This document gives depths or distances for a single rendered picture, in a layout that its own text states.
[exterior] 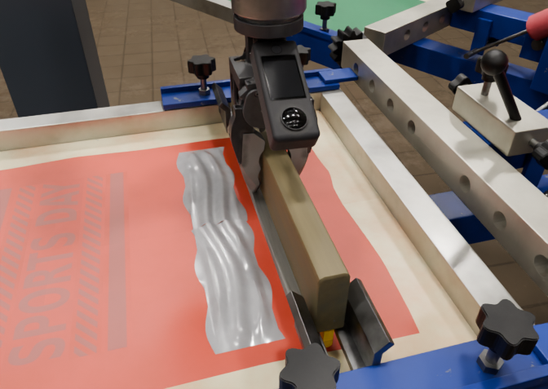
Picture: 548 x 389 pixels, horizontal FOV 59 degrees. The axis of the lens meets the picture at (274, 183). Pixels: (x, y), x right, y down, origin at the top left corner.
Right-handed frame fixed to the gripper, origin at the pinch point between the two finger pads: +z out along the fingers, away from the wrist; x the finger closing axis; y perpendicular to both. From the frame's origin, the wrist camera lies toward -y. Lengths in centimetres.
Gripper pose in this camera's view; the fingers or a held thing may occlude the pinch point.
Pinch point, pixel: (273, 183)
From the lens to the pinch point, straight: 59.1
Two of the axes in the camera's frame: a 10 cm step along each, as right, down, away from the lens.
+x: -9.7, 1.5, -2.0
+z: 0.0, 7.9, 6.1
